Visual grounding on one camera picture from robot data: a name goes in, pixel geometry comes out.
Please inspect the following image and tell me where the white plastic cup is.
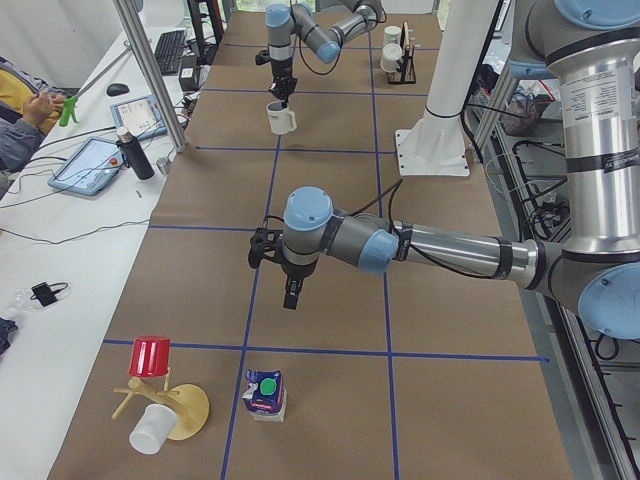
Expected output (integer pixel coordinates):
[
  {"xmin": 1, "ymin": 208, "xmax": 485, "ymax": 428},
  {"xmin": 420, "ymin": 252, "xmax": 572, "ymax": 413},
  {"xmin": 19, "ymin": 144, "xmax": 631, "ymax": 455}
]
[{"xmin": 129, "ymin": 404, "xmax": 178, "ymax": 455}]

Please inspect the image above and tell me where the white mug with handle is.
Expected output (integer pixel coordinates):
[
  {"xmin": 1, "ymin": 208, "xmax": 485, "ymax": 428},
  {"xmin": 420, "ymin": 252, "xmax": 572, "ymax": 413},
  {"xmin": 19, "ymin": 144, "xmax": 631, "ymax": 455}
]
[{"xmin": 266, "ymin": 101, "xmax": 297, "ymax": 135}]

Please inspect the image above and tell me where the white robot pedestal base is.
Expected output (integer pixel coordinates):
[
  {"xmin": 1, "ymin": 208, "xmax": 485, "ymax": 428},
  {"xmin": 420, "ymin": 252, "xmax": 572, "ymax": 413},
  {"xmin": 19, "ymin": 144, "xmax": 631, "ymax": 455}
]
[{"xmin": 396, "ymin": 1, "xmax": 475, "ymax": 177}]

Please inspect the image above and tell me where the blue tablet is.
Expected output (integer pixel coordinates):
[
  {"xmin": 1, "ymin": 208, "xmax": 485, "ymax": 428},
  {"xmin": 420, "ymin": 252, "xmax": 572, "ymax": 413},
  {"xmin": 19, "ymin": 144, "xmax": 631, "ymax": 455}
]
[
  {"xmin": 47, "ymin": 137, "xmax": 123, "ymax": 197},
  {"xmin": 110, "ymin": 94, "xmax": 167, "ymax": 140}
]

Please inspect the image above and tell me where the green plastic tool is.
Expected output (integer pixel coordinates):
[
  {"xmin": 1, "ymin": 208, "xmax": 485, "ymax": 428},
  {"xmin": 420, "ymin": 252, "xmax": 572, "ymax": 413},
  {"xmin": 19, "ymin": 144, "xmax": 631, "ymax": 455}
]
[{"xmin": 58, "ymin": 96, "xmax": 79, "ymax": 127}]

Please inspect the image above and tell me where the clear plastic wrapper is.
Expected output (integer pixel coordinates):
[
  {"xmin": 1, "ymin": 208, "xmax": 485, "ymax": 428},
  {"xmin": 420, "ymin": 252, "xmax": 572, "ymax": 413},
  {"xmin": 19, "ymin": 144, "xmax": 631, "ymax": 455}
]
[{"xmin": 5, "ymin": 289, "xmax": 43, "ymax": 317}]

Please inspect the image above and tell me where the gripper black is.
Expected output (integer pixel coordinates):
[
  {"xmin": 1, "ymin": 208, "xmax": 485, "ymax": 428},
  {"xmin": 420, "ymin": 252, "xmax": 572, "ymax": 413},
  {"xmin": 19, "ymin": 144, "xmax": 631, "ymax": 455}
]
[
  {"xmin": 281, "ymin": 248, "xmax": 318, "ymax": 310},
  {"xmin": 269, "ymin": 58, "xmax": 298, "ymax": 106}
]

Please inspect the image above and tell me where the black wire cup rack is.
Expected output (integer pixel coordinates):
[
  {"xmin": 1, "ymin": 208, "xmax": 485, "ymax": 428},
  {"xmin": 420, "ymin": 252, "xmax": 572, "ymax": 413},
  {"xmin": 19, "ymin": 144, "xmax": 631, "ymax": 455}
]
[{"xmin": 384, "ymin": 22, "xmax": 417, "ymax": 85}]

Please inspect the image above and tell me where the blue tablet far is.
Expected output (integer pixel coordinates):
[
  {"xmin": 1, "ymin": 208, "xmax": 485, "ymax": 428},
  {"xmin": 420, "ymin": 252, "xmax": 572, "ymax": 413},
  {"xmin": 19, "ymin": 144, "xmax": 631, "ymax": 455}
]
[{"xmin": 110, "ymin": 94, "xmax": 167, "ymax": 140}]

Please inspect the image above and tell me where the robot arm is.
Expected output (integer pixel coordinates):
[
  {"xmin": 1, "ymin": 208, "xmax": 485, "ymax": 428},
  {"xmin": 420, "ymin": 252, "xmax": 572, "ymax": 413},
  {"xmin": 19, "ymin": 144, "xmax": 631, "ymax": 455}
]
[
  {"xmin": 255, "ymin": 1, "xmax": 386, "ymax": 105},
  {"xmin": 266, "ymin": 1, "xmax": 639, "ymax": 340}
]

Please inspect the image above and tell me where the black computer mouse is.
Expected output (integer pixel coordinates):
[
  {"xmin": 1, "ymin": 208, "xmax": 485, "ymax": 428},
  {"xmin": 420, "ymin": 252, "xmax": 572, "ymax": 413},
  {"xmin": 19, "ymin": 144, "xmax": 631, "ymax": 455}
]
[{"xmin": 106, "ymin": 83, "xmax": 129, "ymax": 97}]

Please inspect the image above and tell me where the small black device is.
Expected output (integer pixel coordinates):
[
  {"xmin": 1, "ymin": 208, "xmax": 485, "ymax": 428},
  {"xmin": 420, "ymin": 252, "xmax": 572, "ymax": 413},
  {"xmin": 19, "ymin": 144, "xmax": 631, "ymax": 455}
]
[{"xmin": 30, "ymin": 282, "xmax": 69, "ymax": 307}]

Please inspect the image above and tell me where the blue tablet near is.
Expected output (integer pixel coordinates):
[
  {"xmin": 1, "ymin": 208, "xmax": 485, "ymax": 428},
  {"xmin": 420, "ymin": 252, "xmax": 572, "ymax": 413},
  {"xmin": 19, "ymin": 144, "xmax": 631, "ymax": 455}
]
[{"xmin": 47, "ymin": 137, "xmax": 123, "ymax": 197}]

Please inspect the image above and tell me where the white cup on wire rack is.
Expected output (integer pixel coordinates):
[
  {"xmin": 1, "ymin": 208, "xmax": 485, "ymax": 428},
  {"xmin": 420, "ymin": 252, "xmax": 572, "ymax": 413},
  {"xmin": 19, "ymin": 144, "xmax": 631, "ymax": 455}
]
[{"xmin": 380, "ymin": 43, "xmax": 403, "ymax": 73}]

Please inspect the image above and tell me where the person hand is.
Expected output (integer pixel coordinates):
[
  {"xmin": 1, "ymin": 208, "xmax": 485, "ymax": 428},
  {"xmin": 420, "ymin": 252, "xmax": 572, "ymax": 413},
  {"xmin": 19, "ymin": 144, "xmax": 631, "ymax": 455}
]
[{"xmin": 23, "ymin": 91, "xmax": 65, "ymax": 129}]

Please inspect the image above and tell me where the long black table cable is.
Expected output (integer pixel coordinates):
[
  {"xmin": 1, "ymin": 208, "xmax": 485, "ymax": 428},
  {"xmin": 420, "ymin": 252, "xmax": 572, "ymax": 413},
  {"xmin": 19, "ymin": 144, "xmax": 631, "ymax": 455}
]
[{"xmin": 0, "ymin": 214, "xmax": 151, "ymax": 246}]

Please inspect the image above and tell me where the aluminium frame post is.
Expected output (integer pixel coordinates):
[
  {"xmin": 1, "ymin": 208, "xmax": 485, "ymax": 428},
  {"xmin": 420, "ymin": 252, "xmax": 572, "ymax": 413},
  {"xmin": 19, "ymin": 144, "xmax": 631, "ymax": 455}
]
[{"xmin": 113, "ymin": 0, "xmax": 187, "ymax": 153}]

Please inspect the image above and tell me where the brown paper table cover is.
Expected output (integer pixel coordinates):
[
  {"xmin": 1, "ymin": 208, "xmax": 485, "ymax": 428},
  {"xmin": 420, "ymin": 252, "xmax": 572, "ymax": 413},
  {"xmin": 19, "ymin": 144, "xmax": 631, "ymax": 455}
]
[{"xmin": 50, "ymin": 12, "xmax": 573, "ymax": 479}]

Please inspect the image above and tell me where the person forearm grey sleeve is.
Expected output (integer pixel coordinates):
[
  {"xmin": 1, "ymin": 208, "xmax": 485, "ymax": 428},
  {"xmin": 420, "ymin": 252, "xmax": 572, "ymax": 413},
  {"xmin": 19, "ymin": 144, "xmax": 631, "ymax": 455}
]
[{"xmin": 0, "ymin": 119, "xmax": 45, "ymax": 173}]

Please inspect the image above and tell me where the black power adapter box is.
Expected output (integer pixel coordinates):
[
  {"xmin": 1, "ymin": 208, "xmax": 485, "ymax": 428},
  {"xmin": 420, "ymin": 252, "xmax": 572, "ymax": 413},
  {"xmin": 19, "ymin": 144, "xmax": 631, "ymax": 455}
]
[{"xmin": 178, "ymin": 54, "xmax": 201, "ymax": 92}]

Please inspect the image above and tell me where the wooden cup tree stand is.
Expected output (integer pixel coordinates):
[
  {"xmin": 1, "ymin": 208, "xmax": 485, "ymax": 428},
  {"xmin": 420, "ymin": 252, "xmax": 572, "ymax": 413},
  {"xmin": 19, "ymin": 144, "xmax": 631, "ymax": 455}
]
[{"xmin": 111, "ymin": 372, "xmax": 210, "ymax": 441}]

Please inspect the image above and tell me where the blue milk carton green cap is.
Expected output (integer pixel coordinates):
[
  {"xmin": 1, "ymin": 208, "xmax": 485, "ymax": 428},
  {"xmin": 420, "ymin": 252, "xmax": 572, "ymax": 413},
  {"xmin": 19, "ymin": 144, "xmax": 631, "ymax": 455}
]
[{"xmin": 242, "ymin": 369, "xmax": 287, "ymax": 422}]

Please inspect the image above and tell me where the black keyboard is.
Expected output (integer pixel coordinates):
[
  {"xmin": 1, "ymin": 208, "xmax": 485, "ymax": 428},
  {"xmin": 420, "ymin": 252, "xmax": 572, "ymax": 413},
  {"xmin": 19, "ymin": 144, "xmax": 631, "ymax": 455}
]
[{"xmin": 154, "ymin": 30, "xmax": 186, "ymax": 76}]

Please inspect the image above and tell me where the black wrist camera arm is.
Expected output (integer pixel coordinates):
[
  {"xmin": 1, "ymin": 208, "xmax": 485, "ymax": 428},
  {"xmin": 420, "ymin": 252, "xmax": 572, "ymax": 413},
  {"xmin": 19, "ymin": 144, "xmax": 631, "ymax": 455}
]
[
  {"xmin": 255, "ymin": 49, "xmax": 271, "ymax": 66},
  {"xmin": 248, "ymin": 227, "xmax": 283, "ymax": 270}
]

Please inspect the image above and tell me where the black water bottle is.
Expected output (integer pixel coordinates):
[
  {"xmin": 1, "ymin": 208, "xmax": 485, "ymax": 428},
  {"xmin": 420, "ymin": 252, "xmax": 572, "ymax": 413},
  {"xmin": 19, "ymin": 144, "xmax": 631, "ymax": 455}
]
[{"xmin": 116, "ymin": 126, "xmax": 154, "ymax": 180}]

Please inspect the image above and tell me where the red cup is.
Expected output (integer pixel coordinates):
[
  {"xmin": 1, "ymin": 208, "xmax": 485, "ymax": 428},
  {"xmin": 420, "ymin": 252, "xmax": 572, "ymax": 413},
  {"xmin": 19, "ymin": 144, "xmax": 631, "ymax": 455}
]
[{"xmin": 128, "ymin": 335, "xmax": 171, "ymax": 378}]

